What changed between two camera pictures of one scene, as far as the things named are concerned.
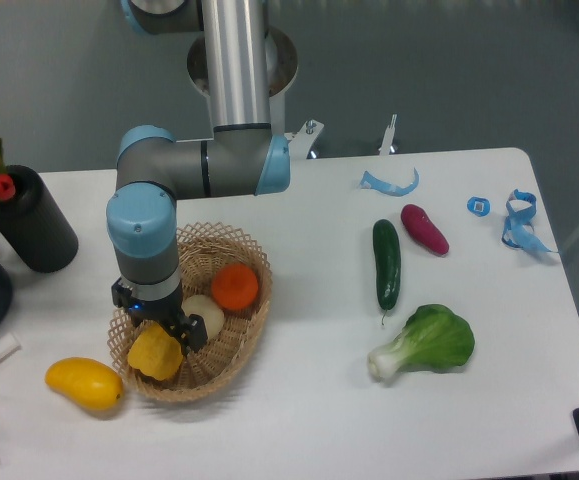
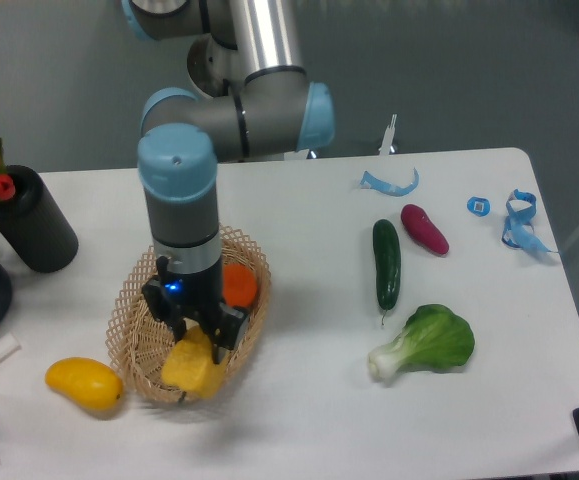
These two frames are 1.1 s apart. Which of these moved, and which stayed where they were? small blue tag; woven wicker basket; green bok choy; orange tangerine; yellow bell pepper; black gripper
Moved: black gripper; yellow bell pepper
Stayed: green bok choy; orange tangerine; woven wicker basket; small blue tag
